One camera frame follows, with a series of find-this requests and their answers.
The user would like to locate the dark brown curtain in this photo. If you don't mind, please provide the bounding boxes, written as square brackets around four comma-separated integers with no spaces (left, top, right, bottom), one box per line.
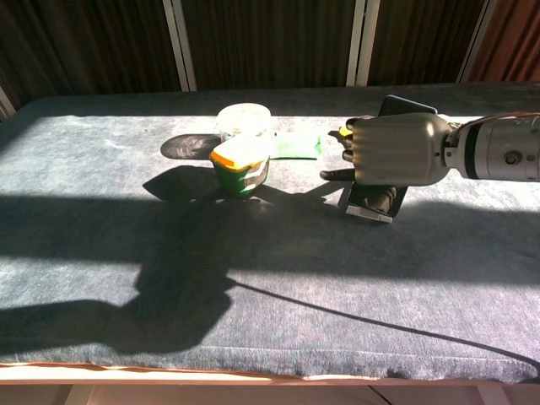
[0,0,487,111]

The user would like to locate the reddish brown curtain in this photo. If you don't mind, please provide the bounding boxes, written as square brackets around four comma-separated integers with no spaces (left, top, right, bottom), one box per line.
[467,0,540,84]

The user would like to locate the black smartphone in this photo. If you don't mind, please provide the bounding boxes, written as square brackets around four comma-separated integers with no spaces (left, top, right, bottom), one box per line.
[345,94,439,219]

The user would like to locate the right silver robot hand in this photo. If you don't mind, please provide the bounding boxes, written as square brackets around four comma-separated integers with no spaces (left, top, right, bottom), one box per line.
[319,112,452,188]

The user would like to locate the white ribbed phone stand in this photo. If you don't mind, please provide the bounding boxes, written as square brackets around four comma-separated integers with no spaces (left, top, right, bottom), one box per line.
[345,203,396,224]

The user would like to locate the white round container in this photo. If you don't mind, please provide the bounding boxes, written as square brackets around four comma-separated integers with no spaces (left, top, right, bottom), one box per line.
[216,102,273,147]

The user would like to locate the light green packet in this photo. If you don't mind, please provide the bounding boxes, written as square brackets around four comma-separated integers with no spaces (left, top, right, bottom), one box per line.
[271,131,323,162]

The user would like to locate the grey table cloth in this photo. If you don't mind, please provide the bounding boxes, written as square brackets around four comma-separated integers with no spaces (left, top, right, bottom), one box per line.
[0,81,540,380]

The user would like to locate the green box with orange lid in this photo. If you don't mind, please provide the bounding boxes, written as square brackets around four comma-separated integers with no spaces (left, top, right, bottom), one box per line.
[208,137,272,199]

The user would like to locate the white window post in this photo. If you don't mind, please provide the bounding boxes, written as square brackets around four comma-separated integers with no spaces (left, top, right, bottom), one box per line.
[456,0,500,84]
[345,0,383,87]
[161,0,198,92]
[0,85,18,122]

